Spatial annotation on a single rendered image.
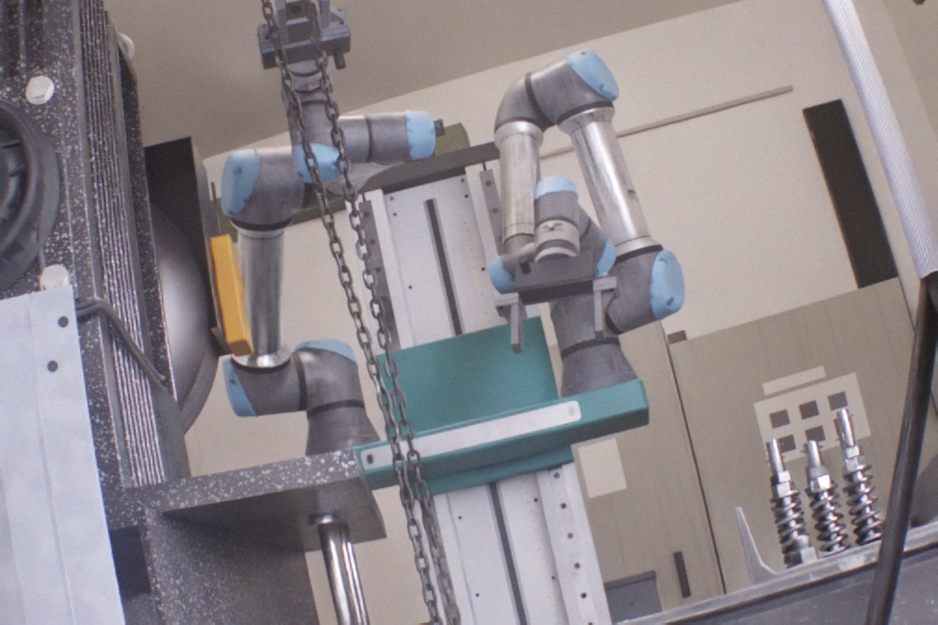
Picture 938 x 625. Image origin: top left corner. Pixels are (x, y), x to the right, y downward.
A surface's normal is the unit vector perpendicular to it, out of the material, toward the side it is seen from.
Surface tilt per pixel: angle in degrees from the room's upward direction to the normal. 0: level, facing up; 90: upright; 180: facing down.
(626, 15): 180
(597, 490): 90
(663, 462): 90
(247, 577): 90
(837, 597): 90
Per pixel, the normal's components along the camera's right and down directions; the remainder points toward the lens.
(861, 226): -0.23, -0.28
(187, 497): -0.01, -0.33
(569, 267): -0.28, -0.62
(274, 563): 0.95, -0.27
